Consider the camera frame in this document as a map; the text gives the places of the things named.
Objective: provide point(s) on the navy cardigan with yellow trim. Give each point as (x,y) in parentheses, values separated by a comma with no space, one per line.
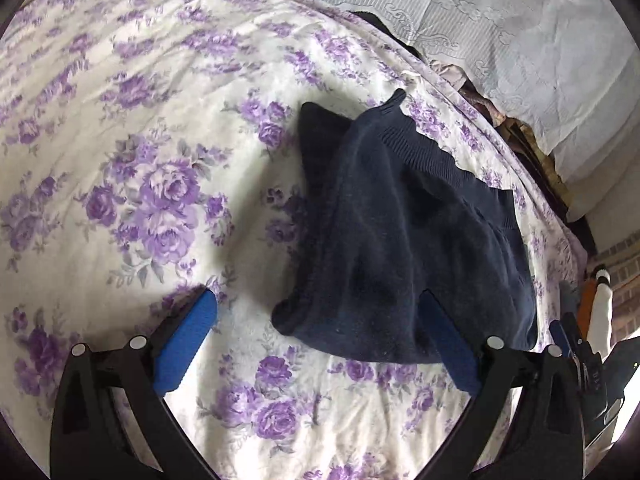
(375,240)

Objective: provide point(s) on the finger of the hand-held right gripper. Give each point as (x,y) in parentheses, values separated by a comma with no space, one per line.
(559,334)

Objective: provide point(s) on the purple floral bedsheet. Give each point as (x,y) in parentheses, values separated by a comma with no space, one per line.
(125,110)

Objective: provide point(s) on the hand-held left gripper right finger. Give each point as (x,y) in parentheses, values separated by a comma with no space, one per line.
(450,350)

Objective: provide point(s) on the white lace cover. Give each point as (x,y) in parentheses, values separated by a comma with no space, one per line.
(525,60)

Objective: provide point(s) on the white folded garment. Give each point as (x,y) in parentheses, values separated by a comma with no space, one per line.
(600,310)

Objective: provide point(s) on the orange folded garment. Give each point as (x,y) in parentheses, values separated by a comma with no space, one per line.
(586,305)

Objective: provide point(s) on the dark brown cloth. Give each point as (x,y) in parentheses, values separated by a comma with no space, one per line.
(535,160)

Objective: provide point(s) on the pink knitted clothes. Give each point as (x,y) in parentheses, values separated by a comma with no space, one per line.
(465,85)

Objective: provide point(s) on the grey-blue folded garment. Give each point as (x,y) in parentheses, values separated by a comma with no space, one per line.
(567,297)

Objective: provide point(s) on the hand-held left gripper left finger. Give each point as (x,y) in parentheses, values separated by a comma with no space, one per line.
(185,345)

